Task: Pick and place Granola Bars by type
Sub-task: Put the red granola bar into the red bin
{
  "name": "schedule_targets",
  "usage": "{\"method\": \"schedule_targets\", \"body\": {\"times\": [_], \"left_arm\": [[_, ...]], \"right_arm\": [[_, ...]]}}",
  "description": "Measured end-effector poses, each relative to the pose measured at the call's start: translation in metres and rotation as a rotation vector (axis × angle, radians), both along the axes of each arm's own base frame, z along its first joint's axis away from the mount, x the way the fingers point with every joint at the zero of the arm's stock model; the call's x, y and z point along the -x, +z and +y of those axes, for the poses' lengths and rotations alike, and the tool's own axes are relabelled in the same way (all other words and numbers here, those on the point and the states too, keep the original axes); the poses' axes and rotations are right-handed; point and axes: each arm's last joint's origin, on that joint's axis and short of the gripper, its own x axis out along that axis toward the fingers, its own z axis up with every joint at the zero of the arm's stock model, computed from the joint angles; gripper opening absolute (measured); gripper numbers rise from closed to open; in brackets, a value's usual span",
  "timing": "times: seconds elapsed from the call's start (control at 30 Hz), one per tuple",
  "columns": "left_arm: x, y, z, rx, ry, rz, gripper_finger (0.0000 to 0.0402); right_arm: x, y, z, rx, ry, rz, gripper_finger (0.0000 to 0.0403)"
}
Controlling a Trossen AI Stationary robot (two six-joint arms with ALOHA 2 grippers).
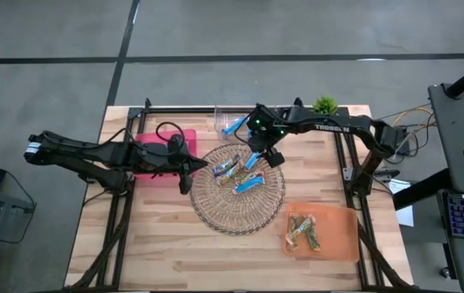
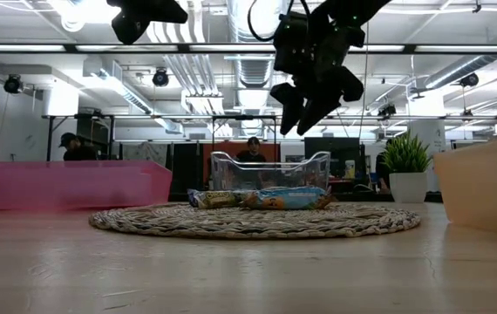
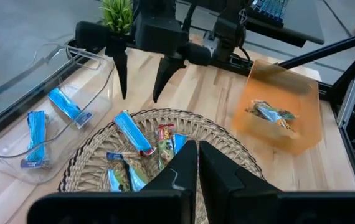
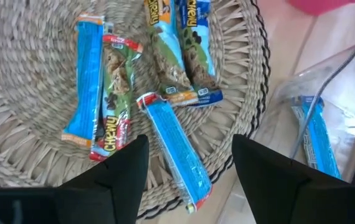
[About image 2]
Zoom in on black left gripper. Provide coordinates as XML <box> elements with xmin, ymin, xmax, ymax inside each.
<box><xmin>106</xmin><ymin>0</ymin><xmax>189</xmax><ymax>45</ymax></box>

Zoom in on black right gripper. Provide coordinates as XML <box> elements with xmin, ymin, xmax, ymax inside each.
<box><xmin>270</xmin><ymin>38</ymin><xmax>365</xmax><ymax>136</ymax></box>

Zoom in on blue orange-banded granola bar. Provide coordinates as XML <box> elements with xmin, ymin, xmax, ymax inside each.
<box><xmin>240</xmin><ymin>186</ymin><xmax>336</xmax><ymax>211</ymax></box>

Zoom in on black monitor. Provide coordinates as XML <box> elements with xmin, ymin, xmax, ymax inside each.
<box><xmin>303</xmin><ymin>136</ymin><xmax>362</xmax><ymax>180</ymax></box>

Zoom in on black crossbar with light strips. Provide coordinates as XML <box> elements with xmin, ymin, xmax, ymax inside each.
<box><xmin>0</xmin><ymin>42</ymin><xmax>497</xmax><ymax>56</ymax></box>

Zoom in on person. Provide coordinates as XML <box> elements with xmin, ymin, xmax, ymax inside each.
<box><xmin>235</xmin><ymin>136</ymin><xmax>269</xmax><ymax>163</ymax></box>
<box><xmin>374</xmin><ymin>138</ymin><xmax>391</xmax><ymax>195</ymax></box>
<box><xmin>58</xmin><ymin>132</ymin><xmax>99</xmax><ymax>161</ymax></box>

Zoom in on orange partition panel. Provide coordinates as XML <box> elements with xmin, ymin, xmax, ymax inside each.
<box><xmin>201</xmin><ymin>141</ymin><xmax>282</xmax><ymax>175</ymax></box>

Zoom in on clear plastic bin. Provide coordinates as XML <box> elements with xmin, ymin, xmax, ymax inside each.
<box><xmin>210</xmin><ymin>150</ymin><xmax>332</xmax><ymax>193</ymax></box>

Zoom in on round woven placemat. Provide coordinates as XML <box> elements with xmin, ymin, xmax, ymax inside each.
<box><xmin>88</xmin><ymin>201</ymin><xmax>422</xmax><ymax>240</ymax></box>

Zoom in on small potted green plant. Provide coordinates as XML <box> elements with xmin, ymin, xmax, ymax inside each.
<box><xmin>381</xmin><ymin>132</ymin><xmax>433</xmax><ymax>204</ymax></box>

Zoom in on pink plastic bin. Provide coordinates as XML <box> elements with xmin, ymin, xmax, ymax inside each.
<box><xmin>0</xmin><ymin>159</ymin><xmax>174</xmax><ymax>212</ymax></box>

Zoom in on orange plastic bin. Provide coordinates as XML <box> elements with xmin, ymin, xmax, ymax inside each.
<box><xmin>432</xmin><ymin>132</ymin><xmax>497</xmax><ymax>240</ymax></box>

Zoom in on silver ventilation duct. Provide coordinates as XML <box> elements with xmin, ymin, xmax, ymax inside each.
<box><xmin>226</xmin><ymin>0</ymin><xmax>289</xmax><ymax>88</ymax></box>

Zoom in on thin black hanging cable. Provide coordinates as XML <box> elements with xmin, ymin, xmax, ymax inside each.
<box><xmin>357</xmin><ymin>21</ymin><xmax>371</xmax><ymax>140</ymax></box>

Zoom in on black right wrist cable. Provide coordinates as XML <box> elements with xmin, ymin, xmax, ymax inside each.
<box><xmin>247</xmin><ymin>0</ymin><xmax>313</xmax><ymax>44</ymax></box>

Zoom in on black distant rig frame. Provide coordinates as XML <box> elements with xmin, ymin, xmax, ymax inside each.
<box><xmin>41</xmin><ymin>113</ymin><xmax>278</xmax><ymax>165</ymax></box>

